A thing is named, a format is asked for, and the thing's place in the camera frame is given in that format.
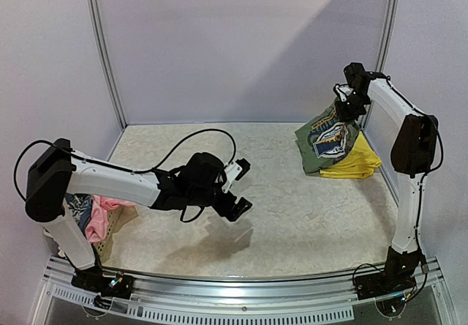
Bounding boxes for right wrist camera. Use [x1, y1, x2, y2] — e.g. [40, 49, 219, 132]
[333, 83, 352, 102]

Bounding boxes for olive green garment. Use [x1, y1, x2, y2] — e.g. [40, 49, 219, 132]
[295, 103, 360, 176]

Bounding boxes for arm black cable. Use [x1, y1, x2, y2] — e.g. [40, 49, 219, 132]
[383, 75, 444, 238]
[13, 129, 237, 201]

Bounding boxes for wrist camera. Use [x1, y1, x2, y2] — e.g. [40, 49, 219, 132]
[333, 83, 352, 102]
[221, 158, 251, 193]

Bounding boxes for dark blue garment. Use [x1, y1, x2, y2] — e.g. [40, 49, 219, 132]
[65, 193, 93, 232]

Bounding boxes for pink garment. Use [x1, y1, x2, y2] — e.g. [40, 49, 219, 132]
[85, 195, 137, 244]

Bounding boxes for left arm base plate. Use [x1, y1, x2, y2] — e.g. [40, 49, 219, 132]
[71, 266, 135, 299]

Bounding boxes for right aluminium frame post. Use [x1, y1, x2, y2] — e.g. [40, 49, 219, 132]
[360, 0, 403, 132]

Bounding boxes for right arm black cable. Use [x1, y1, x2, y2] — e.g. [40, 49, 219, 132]
[383, 75, 444, 238]

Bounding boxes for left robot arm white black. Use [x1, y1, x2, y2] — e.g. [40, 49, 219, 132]
[23, 138, 252, 291]

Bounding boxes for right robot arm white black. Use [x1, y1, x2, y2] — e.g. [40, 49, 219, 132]
[333, 62, 438, 293]

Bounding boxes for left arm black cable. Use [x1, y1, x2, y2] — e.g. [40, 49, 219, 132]
[13, 129, 237, 201]

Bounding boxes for aluminium front rail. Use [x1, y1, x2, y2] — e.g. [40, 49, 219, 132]
[32, 256, 458, 324]

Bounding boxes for yellow shorts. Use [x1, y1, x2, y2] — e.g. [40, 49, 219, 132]
[319, 132, 382, 179]

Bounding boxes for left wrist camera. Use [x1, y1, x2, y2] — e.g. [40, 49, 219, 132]
[221, 158, 251, 193]

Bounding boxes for beige plastic laundry basket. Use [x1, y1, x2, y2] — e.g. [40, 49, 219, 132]
[43, 207, 140, 264]

